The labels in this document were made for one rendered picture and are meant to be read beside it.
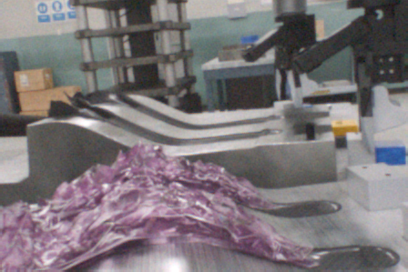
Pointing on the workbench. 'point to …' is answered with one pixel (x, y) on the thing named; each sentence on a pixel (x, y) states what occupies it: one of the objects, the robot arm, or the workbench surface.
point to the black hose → (18, 120)
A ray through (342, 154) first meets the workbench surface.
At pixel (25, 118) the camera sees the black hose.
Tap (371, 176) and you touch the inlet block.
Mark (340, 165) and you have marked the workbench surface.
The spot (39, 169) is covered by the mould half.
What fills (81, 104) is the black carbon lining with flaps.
